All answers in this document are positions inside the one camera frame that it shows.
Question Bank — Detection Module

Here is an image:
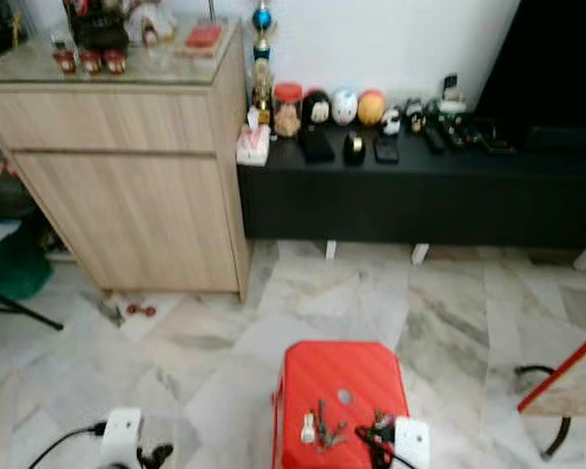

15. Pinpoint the bunch of keys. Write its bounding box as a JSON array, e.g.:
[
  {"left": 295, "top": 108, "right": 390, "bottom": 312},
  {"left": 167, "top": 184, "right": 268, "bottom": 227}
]
[{"left": 301, "top": 399, "right": 349, "bottom": 453}]

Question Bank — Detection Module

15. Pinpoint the red plastic stool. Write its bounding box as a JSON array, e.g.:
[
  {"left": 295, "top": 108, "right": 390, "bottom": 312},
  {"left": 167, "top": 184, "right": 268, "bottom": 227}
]
[{"left": 272, "top": 340, "right": 414, "bottom": 469}]

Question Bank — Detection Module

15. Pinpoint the marble top table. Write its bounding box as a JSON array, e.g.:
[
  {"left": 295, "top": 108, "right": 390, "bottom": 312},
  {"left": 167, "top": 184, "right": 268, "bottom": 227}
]
[{"left": 515, "top": 325, "right": 586, "bottom": 460}]

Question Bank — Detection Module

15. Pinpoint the black tv console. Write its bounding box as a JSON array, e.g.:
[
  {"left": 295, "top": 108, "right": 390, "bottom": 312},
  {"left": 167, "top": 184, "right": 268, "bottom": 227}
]
[{"left": 237, "top": 123, "right": 586, "bottom": 254}]

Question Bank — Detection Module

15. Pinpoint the light wooden cabinet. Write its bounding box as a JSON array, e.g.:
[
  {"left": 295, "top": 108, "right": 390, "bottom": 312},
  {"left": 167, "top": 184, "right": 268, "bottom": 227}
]
[{"left": 0, "top": 24, "right": 251, "bottom": 303}]

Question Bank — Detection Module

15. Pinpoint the black phone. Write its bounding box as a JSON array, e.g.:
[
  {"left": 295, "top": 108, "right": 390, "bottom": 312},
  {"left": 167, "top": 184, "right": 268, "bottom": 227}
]
[{"left": 373, "top": 135, "right": 401, "bottom": 164}]

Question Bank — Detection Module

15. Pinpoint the black computer mouse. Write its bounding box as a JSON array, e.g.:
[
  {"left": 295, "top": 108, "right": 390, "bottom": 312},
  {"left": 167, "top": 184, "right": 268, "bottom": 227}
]
[{"left": 343, "top": 131, "right": 367, "bottom": 165}]

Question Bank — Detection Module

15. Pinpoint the black wallet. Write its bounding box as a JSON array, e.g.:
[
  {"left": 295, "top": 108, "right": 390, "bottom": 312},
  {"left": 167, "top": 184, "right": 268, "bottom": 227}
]
[{"left": 298, "top": 125, "right": 337, "bottom": 164}]

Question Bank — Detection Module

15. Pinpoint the black remote control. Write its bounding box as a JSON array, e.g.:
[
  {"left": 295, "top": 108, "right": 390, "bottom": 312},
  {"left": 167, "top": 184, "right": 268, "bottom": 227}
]
[{"left": 422, "top": 125, "right": 447, "bottom": 154}]

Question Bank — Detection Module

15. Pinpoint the small panda figurine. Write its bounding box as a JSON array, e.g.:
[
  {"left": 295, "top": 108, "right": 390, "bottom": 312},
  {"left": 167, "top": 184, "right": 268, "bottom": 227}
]
[{"left": 381, "top": 107, "right": 403, "bottom": 136}]

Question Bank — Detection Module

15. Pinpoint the pink white tissue box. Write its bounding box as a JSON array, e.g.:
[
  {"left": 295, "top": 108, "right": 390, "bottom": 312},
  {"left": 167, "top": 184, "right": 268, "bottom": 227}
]
[{"left": 236, "top": 107, "right": 272, "bottom": 168}]

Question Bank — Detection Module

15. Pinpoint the small dark figurine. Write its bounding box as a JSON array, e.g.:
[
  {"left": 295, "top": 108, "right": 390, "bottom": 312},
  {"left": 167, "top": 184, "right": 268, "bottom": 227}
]
[{"left": 402, "top": 98, "right": 428, "bottom": 133}]

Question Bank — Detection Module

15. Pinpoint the orange ball figurine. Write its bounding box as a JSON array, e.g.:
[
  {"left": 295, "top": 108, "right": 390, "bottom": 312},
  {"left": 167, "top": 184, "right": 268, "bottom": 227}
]
[{"left": 357, "top": 89, "right": 387, "bottom": 127}]

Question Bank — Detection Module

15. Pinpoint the white helmet figurine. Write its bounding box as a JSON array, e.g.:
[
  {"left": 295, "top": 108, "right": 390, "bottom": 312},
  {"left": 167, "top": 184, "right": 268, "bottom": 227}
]
[{"left": 331, "top": 88, "right": 359, "bottom": 126}]

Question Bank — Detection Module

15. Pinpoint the black helmet figurine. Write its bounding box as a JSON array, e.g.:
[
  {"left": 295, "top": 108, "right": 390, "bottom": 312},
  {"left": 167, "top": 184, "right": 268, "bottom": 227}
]
[{"left": 303, "top": 90, "right": 333, "bottom": 126}]

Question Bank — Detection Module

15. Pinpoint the red lid jar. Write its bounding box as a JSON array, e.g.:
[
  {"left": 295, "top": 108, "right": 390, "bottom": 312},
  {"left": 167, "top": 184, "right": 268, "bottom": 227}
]
[{"left": 273, "top": 82, "right": 307, "bottom": 138}]

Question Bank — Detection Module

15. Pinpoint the white green device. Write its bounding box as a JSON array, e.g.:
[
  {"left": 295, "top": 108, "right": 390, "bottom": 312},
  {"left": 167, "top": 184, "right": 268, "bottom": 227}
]
[{"left": 438, "top": 74, "right": 470, "bottom": 116}]

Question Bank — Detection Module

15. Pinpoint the gold trophy blue ball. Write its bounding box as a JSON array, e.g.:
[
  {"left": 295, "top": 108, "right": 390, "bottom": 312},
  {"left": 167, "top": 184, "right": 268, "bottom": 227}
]
[{"left": 250, "top": 0, "right": 278, "bottom": 124}]

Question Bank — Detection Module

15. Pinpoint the red flat box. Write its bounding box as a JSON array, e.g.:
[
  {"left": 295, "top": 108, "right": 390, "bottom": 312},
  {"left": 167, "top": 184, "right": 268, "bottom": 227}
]
[{"left": 185, "top": 22, "right": 227, "bottom": 59}]

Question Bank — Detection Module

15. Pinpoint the black red figurine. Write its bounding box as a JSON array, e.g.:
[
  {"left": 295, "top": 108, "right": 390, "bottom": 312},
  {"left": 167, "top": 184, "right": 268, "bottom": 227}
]
[{"left": 71, "top": 0, "right": 134, "bottom": 76}]

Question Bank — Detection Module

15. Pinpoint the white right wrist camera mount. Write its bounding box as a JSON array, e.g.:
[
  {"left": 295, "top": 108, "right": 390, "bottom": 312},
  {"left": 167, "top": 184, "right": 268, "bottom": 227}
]
[{"left": 393, "top": 417, "right": 432, "bottom": 469}]

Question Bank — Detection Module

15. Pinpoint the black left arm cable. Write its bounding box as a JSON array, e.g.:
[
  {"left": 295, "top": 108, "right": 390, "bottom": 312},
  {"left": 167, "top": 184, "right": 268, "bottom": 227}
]
[{"left": 27, "top": 422, "right": 108, "bottom": 469}]

